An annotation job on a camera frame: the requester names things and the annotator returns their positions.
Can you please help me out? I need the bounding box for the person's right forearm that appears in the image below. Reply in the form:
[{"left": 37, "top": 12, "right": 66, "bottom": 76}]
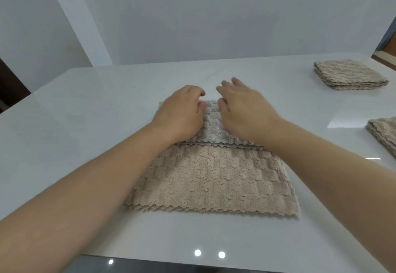
[{"left": 263, "top": 118, "right": 396, "bottom": 273}]

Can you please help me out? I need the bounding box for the stack of cloths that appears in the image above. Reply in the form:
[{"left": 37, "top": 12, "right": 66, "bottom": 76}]
[{"left": 123, "top": 143, "right": 301, "bottom": 219}]

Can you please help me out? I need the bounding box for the person's left forearm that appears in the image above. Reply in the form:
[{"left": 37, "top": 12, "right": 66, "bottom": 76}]
[{"left": 0, "top": 122, "right": 177, "bottom": 273}]

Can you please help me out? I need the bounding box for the blue grey clothing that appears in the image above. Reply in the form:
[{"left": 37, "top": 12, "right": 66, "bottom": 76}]
[{"left": 375, "top": 17, "right": 396, "bottom": 52}]

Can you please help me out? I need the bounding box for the beige waffle towel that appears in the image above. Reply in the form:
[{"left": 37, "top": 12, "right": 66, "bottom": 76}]
[
  {"left": 365, "top": 116, "right": 396, "bottom": 159},
  {"left": 314, "top": 59, "right": 390, "bottom": 91}
]

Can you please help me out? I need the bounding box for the person's left hand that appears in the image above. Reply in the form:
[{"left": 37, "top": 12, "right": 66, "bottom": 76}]
[{"left": 150, "top": 85, "right": 207, "bottom": 144}]

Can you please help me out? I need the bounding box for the person's right hand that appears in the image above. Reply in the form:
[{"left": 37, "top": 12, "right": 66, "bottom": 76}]
[{"left": 216, "top": 77, "right": 284, "bottom": 144}]

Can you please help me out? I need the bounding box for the brown sofa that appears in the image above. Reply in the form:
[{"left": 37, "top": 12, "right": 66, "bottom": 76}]
[{"left": 371, "top": 36, "right": 396, "bottom": 72}]

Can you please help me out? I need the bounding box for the white marble table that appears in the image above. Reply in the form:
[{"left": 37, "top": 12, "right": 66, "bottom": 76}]
[{"left": 0, "top": 52, "right": 396, "bottom": 273}]

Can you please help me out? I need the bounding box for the grey waffle towel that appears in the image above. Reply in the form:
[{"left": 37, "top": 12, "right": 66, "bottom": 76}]
[{"left": 158, "top": 99, "right": 268, "bottom": 152}]

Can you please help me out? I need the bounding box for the dark brown door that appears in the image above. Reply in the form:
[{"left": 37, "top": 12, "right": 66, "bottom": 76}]
[{"left": 0, "top": 58, "right": 31, "bottom": 114}]

